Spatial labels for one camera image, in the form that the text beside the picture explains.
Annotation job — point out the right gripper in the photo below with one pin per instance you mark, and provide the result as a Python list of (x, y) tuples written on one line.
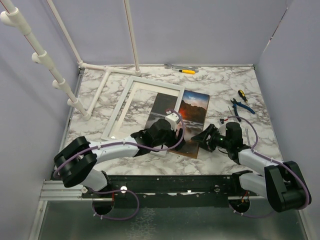
[(202, 136)]

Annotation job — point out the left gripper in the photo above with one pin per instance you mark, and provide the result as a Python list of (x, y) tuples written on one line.
[(174, 140)]

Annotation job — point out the sunset landscape photo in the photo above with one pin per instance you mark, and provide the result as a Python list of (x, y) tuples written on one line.
[(193, 109)]

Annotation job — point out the white picture frame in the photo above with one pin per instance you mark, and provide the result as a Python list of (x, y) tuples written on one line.
[(117, 109)]

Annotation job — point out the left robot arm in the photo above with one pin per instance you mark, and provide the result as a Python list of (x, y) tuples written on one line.
[(75, 163)]

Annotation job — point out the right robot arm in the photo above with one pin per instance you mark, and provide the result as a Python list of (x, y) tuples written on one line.
[(281, 183)]

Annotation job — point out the black yellow screwdriver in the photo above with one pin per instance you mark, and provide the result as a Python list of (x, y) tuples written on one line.
[(242, 95)]

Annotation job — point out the yellow utility knife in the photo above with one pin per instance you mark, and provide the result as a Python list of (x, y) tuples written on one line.
[(185, 71)]

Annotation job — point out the silver wrench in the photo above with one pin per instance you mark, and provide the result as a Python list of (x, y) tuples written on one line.
[(178, 67)]

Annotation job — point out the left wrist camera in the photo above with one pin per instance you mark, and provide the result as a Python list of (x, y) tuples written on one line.
[(172, 117)]

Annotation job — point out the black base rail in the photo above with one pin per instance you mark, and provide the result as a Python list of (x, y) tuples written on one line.
[(169, 191)]

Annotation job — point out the aluminium extrusion rail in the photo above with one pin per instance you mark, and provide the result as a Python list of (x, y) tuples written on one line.
[(54, 190)]

